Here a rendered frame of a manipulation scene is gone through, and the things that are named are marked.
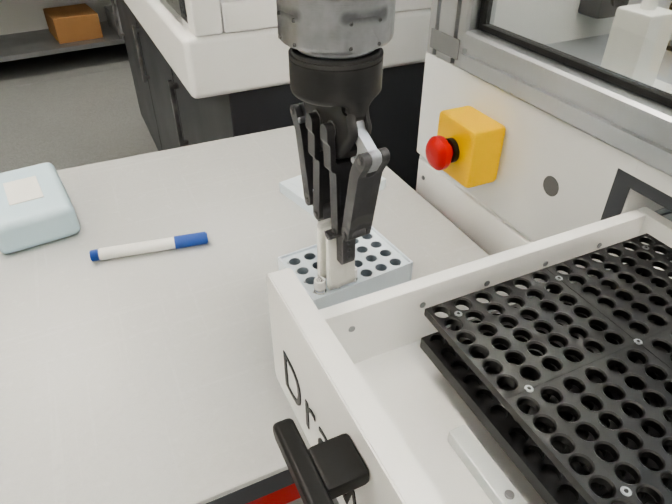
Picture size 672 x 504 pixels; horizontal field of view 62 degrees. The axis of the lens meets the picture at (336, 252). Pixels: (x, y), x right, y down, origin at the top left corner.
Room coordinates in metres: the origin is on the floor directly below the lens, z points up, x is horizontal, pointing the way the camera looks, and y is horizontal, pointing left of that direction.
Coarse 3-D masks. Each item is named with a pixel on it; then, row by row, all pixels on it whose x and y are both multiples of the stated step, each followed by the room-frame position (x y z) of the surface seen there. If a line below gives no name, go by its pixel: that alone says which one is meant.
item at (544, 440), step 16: (448, 304) 0.30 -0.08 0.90; (432, 320) 0.29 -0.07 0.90; (448, 320) 0.28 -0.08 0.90; (464, 320) 0.28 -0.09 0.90; (448, 336) 0.27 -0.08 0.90; (464, 336) 0.27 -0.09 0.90; (464, 352) 0.25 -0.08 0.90; (480, 368) 0.24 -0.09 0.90; (496, 368) 0.24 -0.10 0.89; (496, 384) 0.23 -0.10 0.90; (512, 384) 0.23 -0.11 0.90; (512, 400) 0.21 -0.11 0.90; (528, 400) 0.22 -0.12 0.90; (512, 416) 0.21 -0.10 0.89; (528, 416) 0.20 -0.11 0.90; (544, 416) 0.20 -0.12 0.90; (528, 432) 0.19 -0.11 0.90; (560, 432) 0.19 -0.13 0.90; (544, 448) 0.18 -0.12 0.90; (576, 448) 0.18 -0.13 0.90; (560, 464) 0.17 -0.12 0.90; (592, 464) 0.17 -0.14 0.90; (576, 480) 0.16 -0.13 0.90; (592, 480) 0.16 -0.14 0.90; (608, 480) 0.16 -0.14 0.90; (592, 496) 0.15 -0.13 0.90; (624, 496) 0.15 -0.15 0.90
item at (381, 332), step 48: (576, 240) 0.39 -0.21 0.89; (624, 240) 0.42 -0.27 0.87; (432, 288) 0.33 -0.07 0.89; (480, 288) 0.35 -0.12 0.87; (336, 336) 0.29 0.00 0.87; (384, 336) 0.31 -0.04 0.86; (384, 384) 0.28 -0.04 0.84; (432, 384) 0.28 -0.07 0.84; (432, 432) 0.24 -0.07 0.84; (480, 432) 0.24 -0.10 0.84; (432, 480) 0.20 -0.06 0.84
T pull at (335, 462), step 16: (288, 432) 0.18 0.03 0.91; (288, 448) 0.17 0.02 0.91; (304, 448) 0.17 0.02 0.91; (320, 448) 0.17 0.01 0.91; (336, 448) 0.17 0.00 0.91; (352, 448) 0.17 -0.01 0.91; (288, 464) 0.17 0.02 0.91; (304, 464) 0.16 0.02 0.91; (320, 464) 0.16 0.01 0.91; (336, 464) 0.16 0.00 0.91; (352, 464) 0.16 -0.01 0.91; (304, 480) 0.15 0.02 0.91; (320, 480) 0.16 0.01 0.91; (336, 480) 0.16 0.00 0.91; (352, 480) 0.16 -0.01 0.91; (368, 480) 0.16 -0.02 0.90; (304, 496) 0.15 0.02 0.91; (320, 496) 0.15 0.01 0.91; (336, 496) 0.15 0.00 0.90
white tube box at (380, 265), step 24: (360, 240) 0.53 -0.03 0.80; (384, 240) 0.52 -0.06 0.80; (288, 264) 0.48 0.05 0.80; (312, 264) 0.48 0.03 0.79; (360, 264) 0.49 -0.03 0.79; (384, 264) 0.48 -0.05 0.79; (408, 264) 0.48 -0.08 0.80; (312, 288) 0.44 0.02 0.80; (360, 288) 0.45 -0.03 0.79; (384, 288) 0.46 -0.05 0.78
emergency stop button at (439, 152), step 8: (440, 136) 0.59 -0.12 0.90; (432, 144) 0.59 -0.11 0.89; (440, 144) 0.58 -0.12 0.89; (448, 144) 0.58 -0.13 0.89; (432, 152) 0.58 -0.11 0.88; (440, 152) 0.57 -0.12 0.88; (448, 152) 0.57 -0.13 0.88; (432, 160) 0.58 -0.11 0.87; (440, 160) 0.57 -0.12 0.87; (448, 160) 0.57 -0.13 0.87; (440, 168) 0.57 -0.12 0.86
